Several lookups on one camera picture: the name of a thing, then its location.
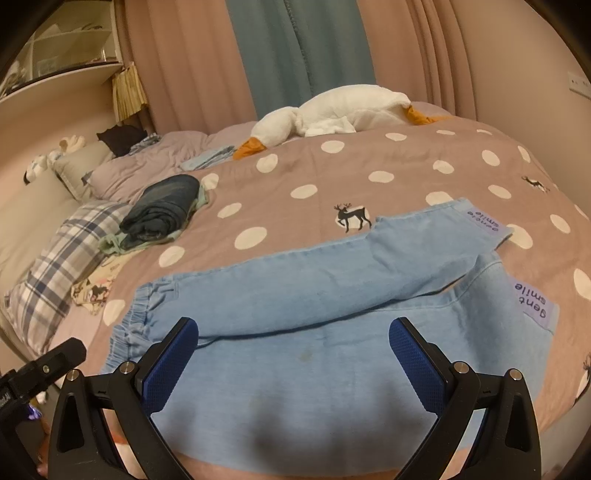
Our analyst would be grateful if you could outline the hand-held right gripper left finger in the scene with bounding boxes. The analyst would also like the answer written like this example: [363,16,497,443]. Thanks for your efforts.
[47,316,200,480]

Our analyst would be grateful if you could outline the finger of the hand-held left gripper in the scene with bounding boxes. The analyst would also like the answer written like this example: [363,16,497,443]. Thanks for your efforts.
[13,338,88,394]

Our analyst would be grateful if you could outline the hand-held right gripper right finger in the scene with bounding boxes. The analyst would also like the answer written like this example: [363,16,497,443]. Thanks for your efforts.
[389,316,542,480]

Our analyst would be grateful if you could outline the light blue denim pants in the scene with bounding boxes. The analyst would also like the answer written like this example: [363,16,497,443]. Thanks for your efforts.
[100,198,559,474]

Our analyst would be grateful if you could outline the cream printed cloth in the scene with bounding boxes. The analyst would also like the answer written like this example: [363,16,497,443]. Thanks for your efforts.
[71,253,134,317]

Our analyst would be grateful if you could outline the plaid pillow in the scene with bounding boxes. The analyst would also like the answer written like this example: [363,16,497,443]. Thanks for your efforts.
[4,200,134,356]

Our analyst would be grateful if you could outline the folded dark grey clothes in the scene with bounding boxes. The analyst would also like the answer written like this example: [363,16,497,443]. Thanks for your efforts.
[99,182,212,257]

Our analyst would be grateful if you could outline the beige bed headboard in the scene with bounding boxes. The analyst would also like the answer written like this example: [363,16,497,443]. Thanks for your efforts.
[0,159,93,296]

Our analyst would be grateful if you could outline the folded dark denim jeans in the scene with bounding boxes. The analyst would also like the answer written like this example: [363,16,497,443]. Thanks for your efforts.
[120,174,201,241]

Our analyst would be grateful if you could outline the brown polka dot blanket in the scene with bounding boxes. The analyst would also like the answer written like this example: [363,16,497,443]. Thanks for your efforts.
[88,102,591,480]

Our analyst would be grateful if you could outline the grey pillow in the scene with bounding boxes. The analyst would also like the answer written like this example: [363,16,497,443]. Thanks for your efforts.
[52,140,116,201]

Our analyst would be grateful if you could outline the lilac duvet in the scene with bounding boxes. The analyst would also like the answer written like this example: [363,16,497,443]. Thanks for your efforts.
[88,121,259,205]

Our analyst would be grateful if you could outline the folded pale blue cloth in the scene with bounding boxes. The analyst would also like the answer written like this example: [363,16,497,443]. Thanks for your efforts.
[179,144,237,171]

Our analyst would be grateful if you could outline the small white plush toy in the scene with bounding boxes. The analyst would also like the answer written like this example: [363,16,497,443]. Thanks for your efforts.
[24,135,88,183]

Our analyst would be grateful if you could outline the black cloth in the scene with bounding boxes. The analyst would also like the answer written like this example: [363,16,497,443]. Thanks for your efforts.
[96,124,148,158]

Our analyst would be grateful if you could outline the white goose plush toy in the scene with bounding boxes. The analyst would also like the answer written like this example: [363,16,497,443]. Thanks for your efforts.
[232,85,451,161]

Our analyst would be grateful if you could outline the yellow pleated cloth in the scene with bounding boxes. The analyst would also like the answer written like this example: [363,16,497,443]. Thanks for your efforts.
[111,62,149,123]

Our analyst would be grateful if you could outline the pink curtain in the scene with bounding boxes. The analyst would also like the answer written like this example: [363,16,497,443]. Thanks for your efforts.
[115,0,478,136]

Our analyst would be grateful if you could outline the blue curtain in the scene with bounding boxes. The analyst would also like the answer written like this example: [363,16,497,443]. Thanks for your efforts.
[225,0,377,121]

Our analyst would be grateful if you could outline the white wall shelf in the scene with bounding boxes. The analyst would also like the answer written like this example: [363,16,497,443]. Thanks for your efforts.
[0,0,126,104]

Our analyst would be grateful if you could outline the white wall socket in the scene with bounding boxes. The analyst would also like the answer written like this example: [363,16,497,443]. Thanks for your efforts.
[567,71,591,99]

